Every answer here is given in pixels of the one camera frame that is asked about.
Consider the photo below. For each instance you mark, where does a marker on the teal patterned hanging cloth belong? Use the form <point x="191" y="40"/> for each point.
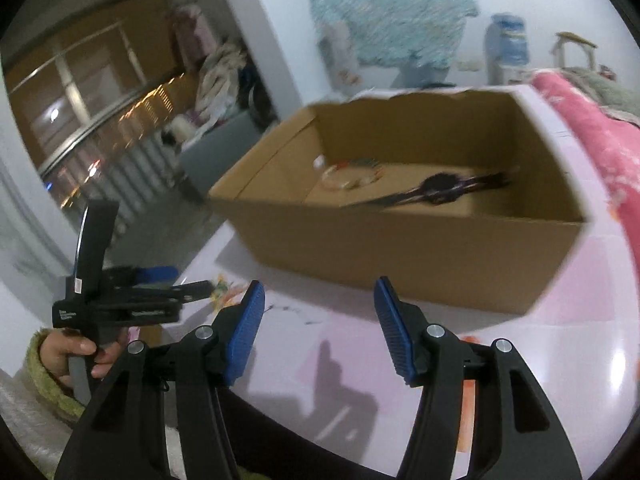
<point x="390" y="10"/>

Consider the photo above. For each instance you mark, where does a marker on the grey blanket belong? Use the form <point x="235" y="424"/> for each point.
<point x="610" y="92"/>

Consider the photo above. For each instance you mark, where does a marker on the purple black smartwatch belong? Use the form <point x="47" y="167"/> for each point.
<point x="442" y="187"/>

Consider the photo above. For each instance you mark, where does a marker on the white hanging bag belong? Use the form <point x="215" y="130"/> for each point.
<point x="340" y="55"/>

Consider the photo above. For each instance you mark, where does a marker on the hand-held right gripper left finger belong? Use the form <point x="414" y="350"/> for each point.
<point x="245" y="335"/>

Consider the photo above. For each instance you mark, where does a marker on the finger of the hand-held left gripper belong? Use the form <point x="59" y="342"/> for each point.
<point x="190" y="290"/>
<point x="155" y="274"/>

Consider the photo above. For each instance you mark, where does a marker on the pile of clothes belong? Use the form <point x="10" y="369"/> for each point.
<point x="220" y="80"/>

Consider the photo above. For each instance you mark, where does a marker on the wooden chair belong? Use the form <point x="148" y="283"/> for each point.
<point x="575" y="40"/>

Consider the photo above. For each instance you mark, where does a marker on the brown cardboard box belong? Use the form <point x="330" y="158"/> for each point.
<point x="400" y="255"/>

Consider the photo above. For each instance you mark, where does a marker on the blue water jug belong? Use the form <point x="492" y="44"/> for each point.
<point x="507" y="45"/>

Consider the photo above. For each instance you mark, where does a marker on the person's left hand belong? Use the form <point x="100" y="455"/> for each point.
<point x="60" y="352"/>

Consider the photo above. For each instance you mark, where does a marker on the pink floral blanket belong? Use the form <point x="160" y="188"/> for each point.
<point x="595" y="130"/>

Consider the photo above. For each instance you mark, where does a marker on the grey cabinet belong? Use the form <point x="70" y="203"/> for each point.
<point x="220" y="150"/>

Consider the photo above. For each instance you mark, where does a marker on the pink hanging clothes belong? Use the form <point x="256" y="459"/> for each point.
<point x="192" y="35"/>

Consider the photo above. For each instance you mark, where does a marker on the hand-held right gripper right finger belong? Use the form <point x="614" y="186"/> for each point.
<point x="395" y="335"/>

